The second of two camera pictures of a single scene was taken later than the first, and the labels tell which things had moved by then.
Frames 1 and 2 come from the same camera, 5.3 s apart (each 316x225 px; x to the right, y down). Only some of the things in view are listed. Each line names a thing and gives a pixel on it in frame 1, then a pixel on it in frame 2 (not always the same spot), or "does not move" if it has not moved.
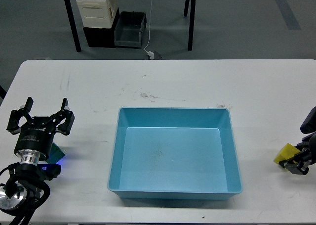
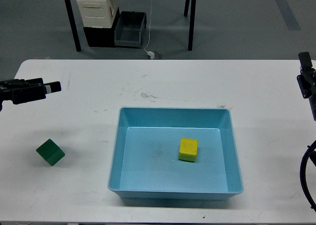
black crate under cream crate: x=101 y=37 does not move
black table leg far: x=187 y=1 does not move
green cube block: x=56 y=154 does not move
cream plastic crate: x=96 y=13 does not move
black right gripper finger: x=299 y=164 -> x=306 y=80
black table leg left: x=71 y=19 does not move
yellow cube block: x=287 y=152 -> x=188 y=150
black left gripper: x=34 y=142 -> x=20 y=91
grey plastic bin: x=128 y=30 does not move
